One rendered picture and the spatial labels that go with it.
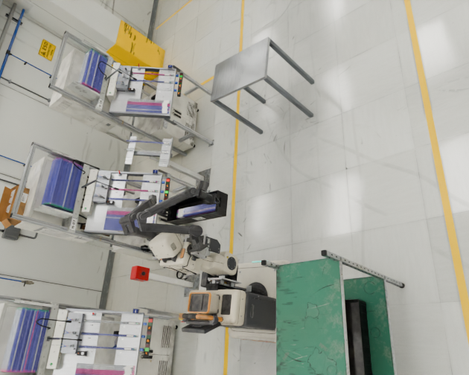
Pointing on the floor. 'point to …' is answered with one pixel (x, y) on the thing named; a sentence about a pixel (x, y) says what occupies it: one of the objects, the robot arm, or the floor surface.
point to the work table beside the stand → (237, 73)
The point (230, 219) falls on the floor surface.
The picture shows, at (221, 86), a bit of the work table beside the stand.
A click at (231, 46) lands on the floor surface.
